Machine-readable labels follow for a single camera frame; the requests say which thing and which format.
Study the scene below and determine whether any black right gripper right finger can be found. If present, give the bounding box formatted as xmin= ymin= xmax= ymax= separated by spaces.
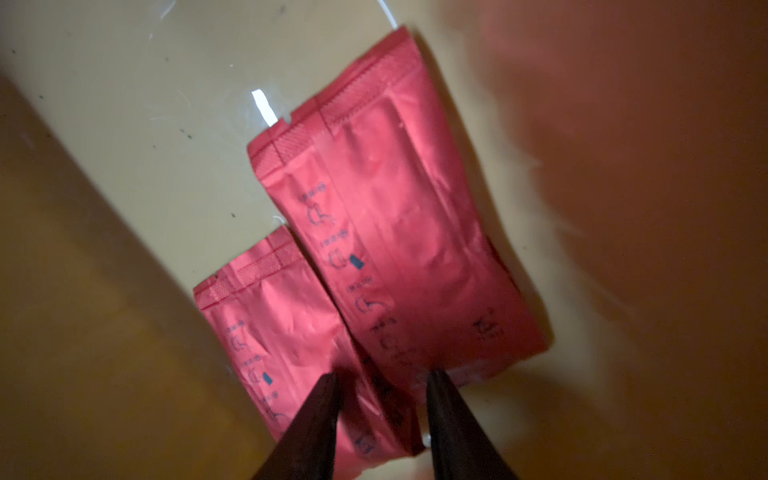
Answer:
xmin=426 ymin=369 xmax=519 ymax=480

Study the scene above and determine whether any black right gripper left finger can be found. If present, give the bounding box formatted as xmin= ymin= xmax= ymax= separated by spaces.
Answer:
xmin=253 ymin=373 xmax=343 ymax=480

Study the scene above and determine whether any red tea bag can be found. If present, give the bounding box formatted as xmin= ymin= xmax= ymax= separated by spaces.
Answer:
xmin=247 ymin=28 xmax=548 ymax=392
xmin=193 ymin=226 xmax=424 ymax=479

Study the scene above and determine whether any yellow plastic storage box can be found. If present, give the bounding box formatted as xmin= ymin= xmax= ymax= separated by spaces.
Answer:
xmin=1 ymin=1 xmax=767 ymax=479

